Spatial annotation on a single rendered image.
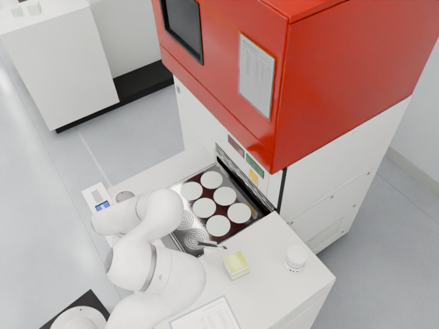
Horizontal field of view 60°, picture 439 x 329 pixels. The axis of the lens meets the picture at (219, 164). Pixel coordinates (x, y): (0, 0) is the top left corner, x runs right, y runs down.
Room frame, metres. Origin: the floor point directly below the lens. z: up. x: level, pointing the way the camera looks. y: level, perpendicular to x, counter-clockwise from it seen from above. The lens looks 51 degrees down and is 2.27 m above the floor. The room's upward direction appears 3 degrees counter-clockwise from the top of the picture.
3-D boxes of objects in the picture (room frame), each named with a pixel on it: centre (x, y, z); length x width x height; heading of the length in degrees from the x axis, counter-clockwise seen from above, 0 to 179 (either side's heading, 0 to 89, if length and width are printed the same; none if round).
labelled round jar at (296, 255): (0.58, -0.25, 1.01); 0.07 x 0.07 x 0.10
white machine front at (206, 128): (1.17, -0.02, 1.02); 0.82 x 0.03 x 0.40; 31
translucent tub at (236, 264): (0.57, -0.04, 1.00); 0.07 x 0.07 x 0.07; 23
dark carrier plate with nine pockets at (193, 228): (0.89, 0.07, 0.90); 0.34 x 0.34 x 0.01; 32
